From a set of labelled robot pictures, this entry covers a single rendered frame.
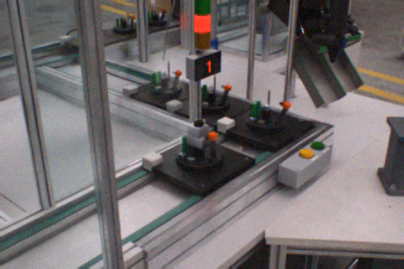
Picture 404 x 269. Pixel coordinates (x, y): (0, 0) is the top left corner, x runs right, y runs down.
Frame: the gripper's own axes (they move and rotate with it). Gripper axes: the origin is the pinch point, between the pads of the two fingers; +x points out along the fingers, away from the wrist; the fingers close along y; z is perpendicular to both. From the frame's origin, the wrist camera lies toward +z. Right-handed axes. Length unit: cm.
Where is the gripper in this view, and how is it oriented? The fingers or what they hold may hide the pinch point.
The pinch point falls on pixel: (334, 51)
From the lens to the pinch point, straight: 155.5
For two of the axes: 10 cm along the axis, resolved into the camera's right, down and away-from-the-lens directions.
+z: -7.5, -2.9, 5.9
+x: 0.0, 9.0, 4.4
